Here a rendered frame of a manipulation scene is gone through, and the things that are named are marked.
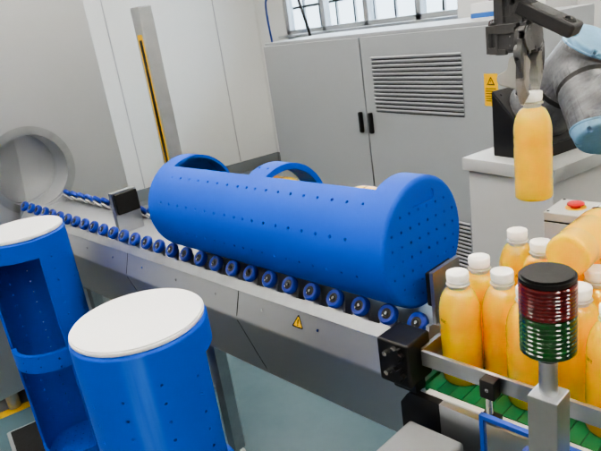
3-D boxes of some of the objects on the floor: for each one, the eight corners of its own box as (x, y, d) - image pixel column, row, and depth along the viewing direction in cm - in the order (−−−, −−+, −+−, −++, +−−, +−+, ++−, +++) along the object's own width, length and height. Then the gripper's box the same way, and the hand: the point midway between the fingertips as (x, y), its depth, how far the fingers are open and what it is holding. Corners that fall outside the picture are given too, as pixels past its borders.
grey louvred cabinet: (344, 216, 494) (321, 33, 447) (590, 290, 319) (595, 3, 273) (290, 235, 467) (259, 44, 421) (525, 327, 293) (518, 17, 246)
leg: (240, 446, 240) (209, 307, 220) (249, 453, 236) (219, 310, 216) (228, 455, 236) (197, 313, 216) (237, 461, 232) (207, 318, 212)
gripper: (507, -12, 118) (511, 97, 125) (478, -7, 111) (483, 108, 118) (550, -19, 112) (552, 96, 119) (521, -13, 105) (525, 108, 112)
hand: (531, 95), depth 116 cm, fingers closed on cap, 4 cm apart
